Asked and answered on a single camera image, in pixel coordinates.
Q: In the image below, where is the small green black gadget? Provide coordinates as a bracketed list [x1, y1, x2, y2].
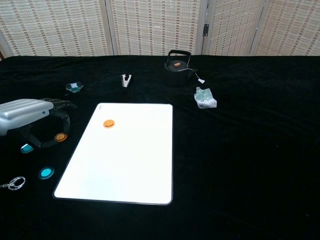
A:
[64, 81, 85, 97]

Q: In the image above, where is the woven folding screen panel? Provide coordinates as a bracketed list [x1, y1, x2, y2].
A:
[0, 0, 115, 57]
[202, 0, 266, 56]
[104, 0, 208, 56]
[249, 0, 320, 57]

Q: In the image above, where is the teal disc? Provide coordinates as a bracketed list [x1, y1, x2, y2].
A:
[20, 143, 35, 154]
[37, 166, 55, 180]

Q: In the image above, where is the brown plush bear keychain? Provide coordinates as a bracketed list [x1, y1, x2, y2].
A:
[0, 176, 27, 191]

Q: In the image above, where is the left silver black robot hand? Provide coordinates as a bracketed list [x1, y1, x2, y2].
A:
[0, 97, 79, 149]

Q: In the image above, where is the white V-shaped clip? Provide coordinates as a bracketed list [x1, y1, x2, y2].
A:
[120, 73, 134, 89]

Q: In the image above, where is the black velvet tablecloth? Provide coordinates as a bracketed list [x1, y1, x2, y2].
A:
[0, 54, 320, 240]

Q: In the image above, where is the white magnetic board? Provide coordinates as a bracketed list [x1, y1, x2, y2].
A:
[52, 102, 174, 206]

